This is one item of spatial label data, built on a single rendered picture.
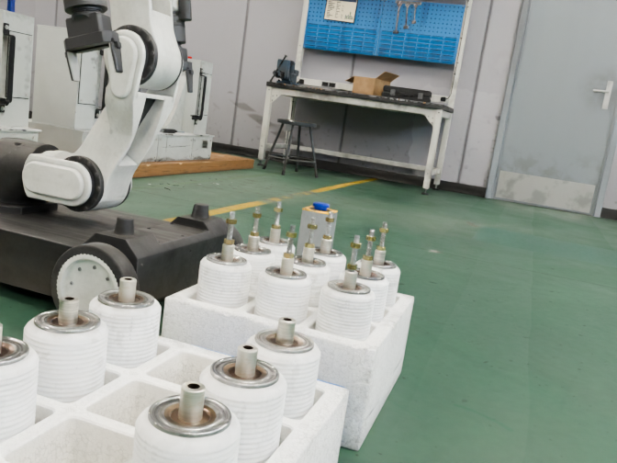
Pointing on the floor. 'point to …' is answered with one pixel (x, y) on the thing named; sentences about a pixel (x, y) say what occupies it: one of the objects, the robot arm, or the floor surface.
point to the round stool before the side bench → (297, 147)
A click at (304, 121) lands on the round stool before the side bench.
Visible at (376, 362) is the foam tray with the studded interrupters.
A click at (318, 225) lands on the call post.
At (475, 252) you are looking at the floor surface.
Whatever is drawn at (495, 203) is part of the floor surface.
